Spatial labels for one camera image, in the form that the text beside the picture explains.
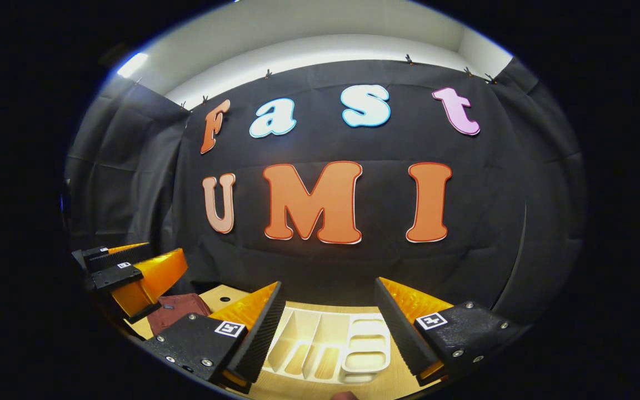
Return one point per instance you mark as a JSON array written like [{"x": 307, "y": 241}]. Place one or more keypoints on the maroon schoolbag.
[{"x": 178, "y": 311}]

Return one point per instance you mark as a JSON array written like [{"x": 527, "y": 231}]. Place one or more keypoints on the ceiling light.
[{"x": 131, "y": 65}]

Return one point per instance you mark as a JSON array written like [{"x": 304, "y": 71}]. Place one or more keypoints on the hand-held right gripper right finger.
[{"x": 398, "y": 328}]

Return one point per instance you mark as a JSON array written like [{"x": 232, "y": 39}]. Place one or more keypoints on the white plastic bookshelf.
[{"x": 364, "y": 355}]

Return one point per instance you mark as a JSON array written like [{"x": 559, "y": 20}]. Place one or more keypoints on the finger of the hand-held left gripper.
[
  {"x": 117, "y": 276},
  {"x": 120, "y": 257}
]

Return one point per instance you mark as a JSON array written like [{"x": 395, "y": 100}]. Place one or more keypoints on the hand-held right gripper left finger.
[{"x": 261, "y": 333}]

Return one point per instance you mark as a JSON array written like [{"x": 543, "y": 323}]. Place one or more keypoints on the row of small backdrop clips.
[{"x": 268, "y": 73}]

